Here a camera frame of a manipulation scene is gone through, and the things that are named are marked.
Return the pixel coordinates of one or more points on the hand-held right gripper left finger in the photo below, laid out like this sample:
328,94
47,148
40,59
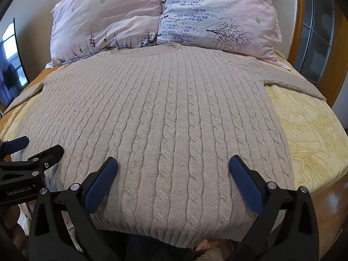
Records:
100,187

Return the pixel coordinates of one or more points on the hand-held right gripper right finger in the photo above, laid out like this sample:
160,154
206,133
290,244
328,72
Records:
244,182

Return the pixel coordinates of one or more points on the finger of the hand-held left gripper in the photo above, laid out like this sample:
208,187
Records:
15,144
46,157

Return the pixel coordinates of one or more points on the person's dark pants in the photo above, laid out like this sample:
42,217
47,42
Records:
152,250

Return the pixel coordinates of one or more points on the yellow patterned bedspread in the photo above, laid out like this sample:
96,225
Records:
312,130

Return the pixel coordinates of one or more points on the wooden headboard with glass panels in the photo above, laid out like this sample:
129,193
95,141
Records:
339,59

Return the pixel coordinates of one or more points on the pink floral pillow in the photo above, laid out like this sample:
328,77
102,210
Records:
108,13

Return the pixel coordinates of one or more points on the blue floral pillow with tree print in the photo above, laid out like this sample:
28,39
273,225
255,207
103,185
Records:
217,11

